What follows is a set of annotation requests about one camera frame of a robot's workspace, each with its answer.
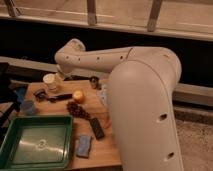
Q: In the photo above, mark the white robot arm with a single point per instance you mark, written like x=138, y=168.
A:
x=139, y=100

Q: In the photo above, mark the green plastic tray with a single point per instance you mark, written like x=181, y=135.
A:
x=37, y=143

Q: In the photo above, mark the small metal cup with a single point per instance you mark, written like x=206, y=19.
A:
x=94, y=81

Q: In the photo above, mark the yellow apple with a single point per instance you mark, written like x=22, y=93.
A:
x=78, y=96

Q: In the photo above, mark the dark grape bunch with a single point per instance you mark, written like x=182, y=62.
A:
x=76, y=110

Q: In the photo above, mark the black remote bar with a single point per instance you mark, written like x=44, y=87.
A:
x=97, y=129

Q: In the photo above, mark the white cup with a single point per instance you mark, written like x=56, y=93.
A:
x=50, y=82

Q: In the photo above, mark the wooden table board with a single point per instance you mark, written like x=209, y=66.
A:
x=104, y=155

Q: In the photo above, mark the blue sponge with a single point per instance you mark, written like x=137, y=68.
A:
x=84, y=146

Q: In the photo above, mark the blue cup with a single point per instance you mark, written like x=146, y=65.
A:
x=28, y=107

